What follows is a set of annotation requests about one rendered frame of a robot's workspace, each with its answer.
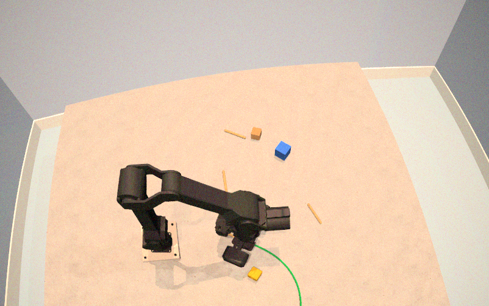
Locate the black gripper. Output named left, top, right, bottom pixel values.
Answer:
left=223, top=228, right=261, bottom=268

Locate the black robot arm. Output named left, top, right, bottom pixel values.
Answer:
left=116, top=163, right=291, bottom=253

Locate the blue cube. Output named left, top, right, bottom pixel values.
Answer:
left=275, top=141, right=291, bottom=161

